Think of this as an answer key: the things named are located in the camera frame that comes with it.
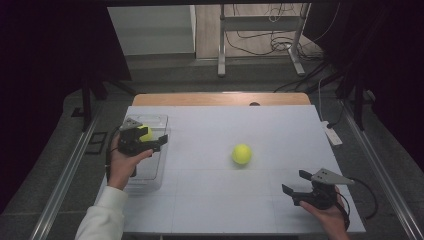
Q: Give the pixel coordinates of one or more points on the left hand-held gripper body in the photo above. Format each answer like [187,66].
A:
[128,143]

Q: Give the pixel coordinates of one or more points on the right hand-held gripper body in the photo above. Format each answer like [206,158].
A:
[320,197]

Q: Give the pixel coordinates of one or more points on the yellow tennis ball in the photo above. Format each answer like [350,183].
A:
[242,154]
[146,133]

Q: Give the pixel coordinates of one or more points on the clear plastic container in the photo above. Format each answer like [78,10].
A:
[151,173]

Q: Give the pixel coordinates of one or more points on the person's right hand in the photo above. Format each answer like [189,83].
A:
[328,218]

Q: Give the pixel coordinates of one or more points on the person's left hand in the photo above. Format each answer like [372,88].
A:
[123,166]

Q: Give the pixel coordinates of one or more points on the white power strip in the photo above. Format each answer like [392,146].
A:
[332,134]

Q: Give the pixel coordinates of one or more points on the white foam board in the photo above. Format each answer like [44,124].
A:
[233,206]

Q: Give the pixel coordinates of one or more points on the black metal stand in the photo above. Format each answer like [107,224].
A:
[358,106]
[86,103]

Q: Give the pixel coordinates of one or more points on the white cabinet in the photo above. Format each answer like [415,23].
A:
[151,30]

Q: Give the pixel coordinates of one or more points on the dark curtain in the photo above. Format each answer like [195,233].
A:
[40,83]
[393,66]

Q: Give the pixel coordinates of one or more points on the aluminium floor rail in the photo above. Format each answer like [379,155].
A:
[383,173]
[63,180]

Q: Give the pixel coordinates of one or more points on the white metal desk frame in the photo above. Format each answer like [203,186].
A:
[221,50]

